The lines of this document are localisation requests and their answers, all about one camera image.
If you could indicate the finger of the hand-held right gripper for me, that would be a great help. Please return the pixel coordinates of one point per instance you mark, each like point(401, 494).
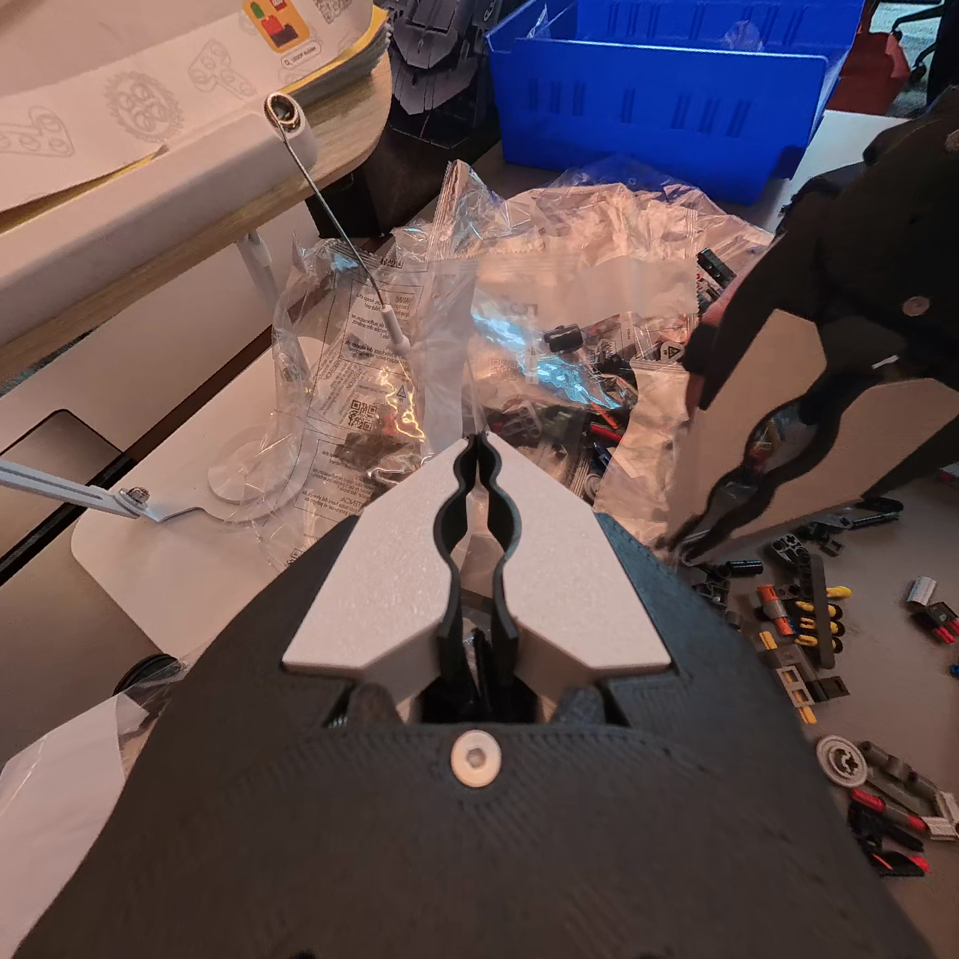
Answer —
point(741, 381)
point(884, 442)

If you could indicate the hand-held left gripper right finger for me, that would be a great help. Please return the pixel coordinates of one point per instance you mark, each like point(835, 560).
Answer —
point(585, 599)

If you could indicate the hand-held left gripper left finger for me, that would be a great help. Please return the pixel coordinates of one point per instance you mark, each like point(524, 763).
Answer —
point(374, 599)

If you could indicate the black toy assembly orange connectors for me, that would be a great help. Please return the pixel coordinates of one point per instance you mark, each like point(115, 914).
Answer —
point(711, 271)

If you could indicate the clear bag with printed warnings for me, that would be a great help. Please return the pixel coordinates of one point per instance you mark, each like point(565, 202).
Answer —
point(352, 374)

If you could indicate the large dark toy set box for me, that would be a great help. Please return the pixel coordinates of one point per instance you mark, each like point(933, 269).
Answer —
point(442, 74)

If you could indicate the toy set instruction booklet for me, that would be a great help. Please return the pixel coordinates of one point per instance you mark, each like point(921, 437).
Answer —
point(112, 90)

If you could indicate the short black toy beam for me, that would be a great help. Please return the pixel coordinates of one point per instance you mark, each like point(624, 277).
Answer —
point(877, 515)

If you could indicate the cluster of grey toy connectors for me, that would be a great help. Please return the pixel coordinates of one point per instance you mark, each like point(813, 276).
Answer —
point(820, 533)

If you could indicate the short grey toy beam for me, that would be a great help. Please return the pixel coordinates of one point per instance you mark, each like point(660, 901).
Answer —
point(787, 553)

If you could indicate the small white toy cylinder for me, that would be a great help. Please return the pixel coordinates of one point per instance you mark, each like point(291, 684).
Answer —
point(922, 590)

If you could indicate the black toy pin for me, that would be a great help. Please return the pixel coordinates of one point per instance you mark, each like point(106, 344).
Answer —
point(741, 567)

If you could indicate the black chunky toy connector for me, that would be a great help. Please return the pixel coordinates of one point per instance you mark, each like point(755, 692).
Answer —
point(563, 338)

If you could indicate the dark toy beam yellow pins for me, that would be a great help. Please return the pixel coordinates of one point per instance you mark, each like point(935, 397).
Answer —
point(820, 614)

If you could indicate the black toy piece red pins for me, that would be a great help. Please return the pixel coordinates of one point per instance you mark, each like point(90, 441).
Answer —
point(940, 621)

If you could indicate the orange and grey toy pin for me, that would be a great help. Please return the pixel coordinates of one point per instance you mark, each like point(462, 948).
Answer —
point(773, 608)

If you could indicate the grey black toy block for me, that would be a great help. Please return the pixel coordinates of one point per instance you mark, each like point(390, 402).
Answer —
point(798, 670)

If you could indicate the blue plastic bin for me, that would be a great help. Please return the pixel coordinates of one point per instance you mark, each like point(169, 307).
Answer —
point(637, 112)
point(711, 22)

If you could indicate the grey round toy pulley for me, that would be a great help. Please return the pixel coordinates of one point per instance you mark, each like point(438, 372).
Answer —
point(843, 760)

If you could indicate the grey toy connector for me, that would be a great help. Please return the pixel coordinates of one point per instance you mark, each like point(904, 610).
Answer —
point(898, 779)

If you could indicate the red and grey toy pins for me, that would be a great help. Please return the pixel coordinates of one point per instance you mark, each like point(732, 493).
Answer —
point(888, 812)

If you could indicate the white toy connector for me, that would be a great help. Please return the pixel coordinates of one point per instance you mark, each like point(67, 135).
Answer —
point(945, 817)

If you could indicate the black toy piece red stripe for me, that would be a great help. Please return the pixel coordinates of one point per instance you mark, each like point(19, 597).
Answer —
point(895, 857)

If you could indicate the wooden book stand white legs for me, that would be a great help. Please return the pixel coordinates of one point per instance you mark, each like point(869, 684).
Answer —
point(150, 187)

